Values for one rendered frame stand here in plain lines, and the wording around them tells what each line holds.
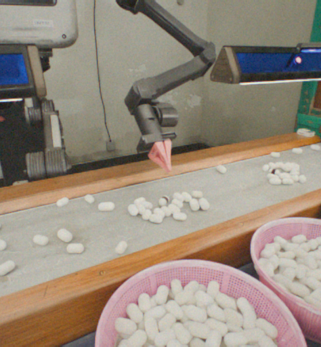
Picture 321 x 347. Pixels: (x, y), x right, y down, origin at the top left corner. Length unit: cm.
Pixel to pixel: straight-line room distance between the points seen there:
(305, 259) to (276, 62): 42
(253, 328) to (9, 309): 35
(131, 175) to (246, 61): 44
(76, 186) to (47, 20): 56
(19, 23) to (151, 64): 196
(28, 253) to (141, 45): 246
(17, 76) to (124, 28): 239
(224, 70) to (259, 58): 9
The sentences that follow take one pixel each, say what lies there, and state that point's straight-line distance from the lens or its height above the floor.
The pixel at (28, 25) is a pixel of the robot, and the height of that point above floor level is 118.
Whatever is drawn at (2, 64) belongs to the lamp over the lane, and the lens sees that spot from 46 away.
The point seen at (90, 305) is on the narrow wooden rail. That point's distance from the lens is 50.
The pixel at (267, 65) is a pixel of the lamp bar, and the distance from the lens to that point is 69.
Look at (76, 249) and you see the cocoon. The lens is 58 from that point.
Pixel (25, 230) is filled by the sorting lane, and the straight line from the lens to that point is 70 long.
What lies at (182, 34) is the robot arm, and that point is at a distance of 119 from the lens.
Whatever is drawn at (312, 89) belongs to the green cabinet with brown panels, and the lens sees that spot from 144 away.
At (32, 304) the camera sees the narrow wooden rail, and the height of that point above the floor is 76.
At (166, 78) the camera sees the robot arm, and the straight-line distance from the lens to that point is 93.
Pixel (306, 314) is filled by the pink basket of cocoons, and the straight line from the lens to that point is 52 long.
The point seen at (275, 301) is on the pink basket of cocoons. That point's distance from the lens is 48.
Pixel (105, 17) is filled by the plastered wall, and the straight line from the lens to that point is 276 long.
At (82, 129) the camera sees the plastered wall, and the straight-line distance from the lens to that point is 275.
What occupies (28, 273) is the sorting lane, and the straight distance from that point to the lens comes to 58.
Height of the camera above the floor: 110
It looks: 23 degrees down
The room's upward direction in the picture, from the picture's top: straight up
